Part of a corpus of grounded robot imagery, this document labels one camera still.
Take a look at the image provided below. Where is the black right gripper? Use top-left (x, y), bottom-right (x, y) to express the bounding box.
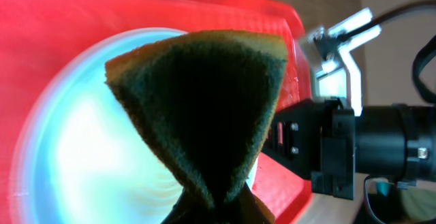
top-left (262, 98), bottom-right (356, 200)

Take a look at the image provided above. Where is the light blue plate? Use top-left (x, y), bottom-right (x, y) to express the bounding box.
top-left (8, 27), bottom-right (260, 224)
top-left (375, 180), bottom-right (392, 196)

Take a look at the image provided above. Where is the green yellow sponge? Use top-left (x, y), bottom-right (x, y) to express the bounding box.
top-left (105, 30), bottom-right (288, 223)

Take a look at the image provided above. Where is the red plastic tray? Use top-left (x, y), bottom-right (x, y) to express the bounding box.
top-left (1, 0), bottom-right (311, 223)

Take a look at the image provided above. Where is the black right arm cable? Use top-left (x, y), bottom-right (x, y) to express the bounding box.
top-left (337, 0), bottom-right (436, 43)

